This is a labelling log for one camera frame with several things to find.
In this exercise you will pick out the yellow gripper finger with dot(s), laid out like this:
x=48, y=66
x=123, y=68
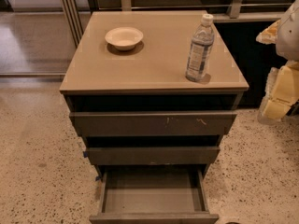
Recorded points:
x=269, y=35
x=271, y=112

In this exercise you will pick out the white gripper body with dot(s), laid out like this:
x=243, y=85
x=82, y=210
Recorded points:
x=289, y=36

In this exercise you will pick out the clear blue plastic bottle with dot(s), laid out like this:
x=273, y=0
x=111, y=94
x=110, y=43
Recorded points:
x=200, y=49

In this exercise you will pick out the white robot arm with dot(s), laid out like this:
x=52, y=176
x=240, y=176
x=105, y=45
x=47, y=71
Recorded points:
x=287, y=45

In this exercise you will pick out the grey drawer cabinet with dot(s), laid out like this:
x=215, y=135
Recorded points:
x=150, y=77

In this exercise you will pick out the middle grey drawer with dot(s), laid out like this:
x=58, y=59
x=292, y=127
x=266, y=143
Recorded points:
x=151, y=155

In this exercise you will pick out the bottom grey open drawer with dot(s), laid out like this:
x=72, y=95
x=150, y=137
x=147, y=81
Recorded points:
x=153, y=195

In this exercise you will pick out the top grey drawer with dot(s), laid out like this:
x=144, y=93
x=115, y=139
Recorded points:
x=189, y=123

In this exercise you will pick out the white ceramic bowl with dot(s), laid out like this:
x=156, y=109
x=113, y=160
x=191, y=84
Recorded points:
x=124, y=38

